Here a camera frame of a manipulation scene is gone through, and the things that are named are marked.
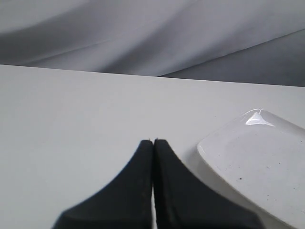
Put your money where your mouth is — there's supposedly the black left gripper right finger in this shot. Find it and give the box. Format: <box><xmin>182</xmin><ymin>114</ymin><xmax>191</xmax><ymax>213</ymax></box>
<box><xmin>153</xmin><ymin>139</ymin><xmax>264</xmax><ymax>229</ymax></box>

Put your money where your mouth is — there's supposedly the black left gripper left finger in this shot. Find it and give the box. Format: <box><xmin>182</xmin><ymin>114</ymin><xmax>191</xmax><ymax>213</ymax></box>
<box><xmin>53</xmin><ymin>140</ymin><xmax>153</xmax><ymax>229</ymax></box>

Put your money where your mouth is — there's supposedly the white square ceramic plate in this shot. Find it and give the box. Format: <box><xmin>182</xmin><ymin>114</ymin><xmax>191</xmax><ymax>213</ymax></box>
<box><xmin>197</xmin><ymin>109</ymin><xmax>305</xmax><ymax>229</ymax></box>

